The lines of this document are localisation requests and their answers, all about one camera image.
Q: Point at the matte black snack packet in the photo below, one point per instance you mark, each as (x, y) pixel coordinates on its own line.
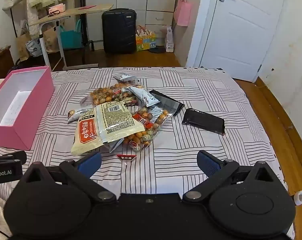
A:
(203, 121)

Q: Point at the colourful cardboard box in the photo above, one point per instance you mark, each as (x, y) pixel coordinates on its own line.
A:
(146, 40)

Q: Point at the pink tissue box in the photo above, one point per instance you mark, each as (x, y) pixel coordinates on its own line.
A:
(57, 8)

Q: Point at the black coat rack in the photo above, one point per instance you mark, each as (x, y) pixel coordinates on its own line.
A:
(83, 17)

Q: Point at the brown paper bag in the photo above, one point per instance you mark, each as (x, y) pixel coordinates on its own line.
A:
(22, 47)
(50, 40)

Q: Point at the shiny black snack packet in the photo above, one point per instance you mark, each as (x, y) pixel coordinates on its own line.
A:
(169, 103)

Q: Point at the small nut snack packet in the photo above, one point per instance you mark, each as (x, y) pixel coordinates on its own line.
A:
(74, 113)

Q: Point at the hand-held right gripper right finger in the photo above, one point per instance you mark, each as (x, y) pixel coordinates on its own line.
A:
(208, 163)

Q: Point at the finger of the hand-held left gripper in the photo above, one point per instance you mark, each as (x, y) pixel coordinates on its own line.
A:
(8, 163)
(13, 155)

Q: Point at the dark wooden cabinet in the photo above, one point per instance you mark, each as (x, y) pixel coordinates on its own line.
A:
(2, 62)

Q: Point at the teal bag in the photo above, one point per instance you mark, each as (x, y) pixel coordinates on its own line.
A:
(71, 38)

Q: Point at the pink cardboard box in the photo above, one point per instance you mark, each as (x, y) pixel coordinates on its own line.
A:
(38, 100)

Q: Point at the dark slippers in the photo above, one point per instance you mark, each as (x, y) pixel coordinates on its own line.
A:
(156, 50)

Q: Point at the white plastic bag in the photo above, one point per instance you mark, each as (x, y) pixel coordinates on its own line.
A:
(170, 41)

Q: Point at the striped white bed sheet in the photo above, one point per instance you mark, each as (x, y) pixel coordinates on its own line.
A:
(196, 135)

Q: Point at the grey foil snack packet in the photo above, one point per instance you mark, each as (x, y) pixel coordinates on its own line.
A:
(124, 78)

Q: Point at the clear peanut snack bag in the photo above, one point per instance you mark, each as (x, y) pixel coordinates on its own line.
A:
(158, 117)
(141, 141)
(103, 95)

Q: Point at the black suitcase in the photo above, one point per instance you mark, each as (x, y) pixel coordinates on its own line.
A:
(119, 31)

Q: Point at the white door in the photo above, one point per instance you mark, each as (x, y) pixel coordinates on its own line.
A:
(243, 30)

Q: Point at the pink notebook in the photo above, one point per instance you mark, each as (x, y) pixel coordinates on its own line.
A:
(88, 6)

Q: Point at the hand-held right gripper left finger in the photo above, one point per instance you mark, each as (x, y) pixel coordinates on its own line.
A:
(91, 162)

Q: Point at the pink paper bag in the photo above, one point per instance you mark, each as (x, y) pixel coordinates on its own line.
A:
(183, 13)

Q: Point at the white metal stand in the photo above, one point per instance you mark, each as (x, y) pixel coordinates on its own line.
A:
(66, 13)

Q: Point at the grey white snack packet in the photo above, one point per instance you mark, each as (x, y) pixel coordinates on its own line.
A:
(144, 96)

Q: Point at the small red snack packet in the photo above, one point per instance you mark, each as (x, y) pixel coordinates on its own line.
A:
(126, 157)

